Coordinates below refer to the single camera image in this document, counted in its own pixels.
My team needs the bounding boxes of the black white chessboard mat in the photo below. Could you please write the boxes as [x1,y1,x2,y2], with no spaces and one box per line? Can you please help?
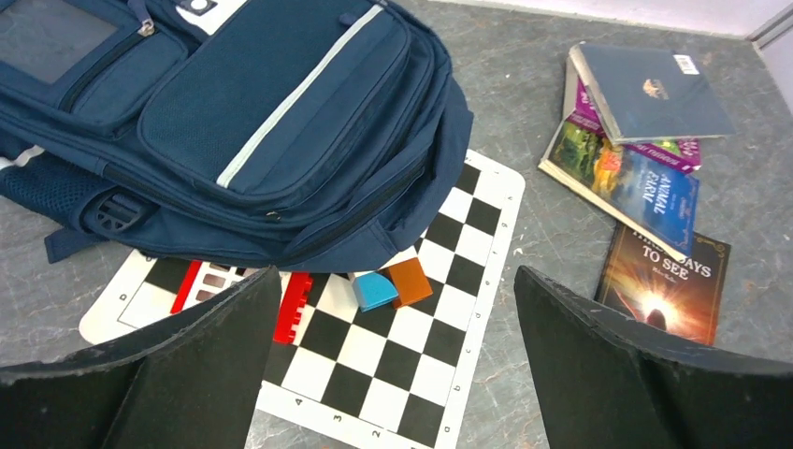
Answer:
[79,149,527,449]

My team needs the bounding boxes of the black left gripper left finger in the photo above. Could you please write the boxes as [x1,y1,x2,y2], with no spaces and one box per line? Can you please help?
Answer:
[1,268,281,448]

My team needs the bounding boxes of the navy blue student backpack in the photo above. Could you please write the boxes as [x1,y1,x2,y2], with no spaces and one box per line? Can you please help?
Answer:
[1,1,473,272]

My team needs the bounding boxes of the sunset cover paperback book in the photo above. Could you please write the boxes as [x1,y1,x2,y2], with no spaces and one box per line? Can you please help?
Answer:
[594,224,731,345]

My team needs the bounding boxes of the purple green paperback book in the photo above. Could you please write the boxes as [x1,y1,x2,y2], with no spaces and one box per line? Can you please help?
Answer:
[562,59,701,174]

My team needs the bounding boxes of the light blue curved block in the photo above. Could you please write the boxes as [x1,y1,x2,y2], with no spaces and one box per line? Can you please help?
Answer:
[349,271,398,311]

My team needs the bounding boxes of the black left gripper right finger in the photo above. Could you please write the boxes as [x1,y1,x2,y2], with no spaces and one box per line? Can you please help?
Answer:
[513,266,792,448]

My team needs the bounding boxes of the orange brown toy block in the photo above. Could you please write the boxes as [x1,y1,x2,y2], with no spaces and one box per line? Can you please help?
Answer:
[381,257,433,309]

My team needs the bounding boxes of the blue Animal Farm book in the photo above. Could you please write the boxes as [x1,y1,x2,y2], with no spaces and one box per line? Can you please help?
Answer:
[539,121,699,261]

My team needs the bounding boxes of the dark blue hardcover book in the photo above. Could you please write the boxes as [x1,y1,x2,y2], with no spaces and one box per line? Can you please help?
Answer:
[569,42,735,144]

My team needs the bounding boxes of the red window toy block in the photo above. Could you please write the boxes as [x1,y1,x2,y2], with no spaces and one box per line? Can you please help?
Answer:
[170,261,313,344]

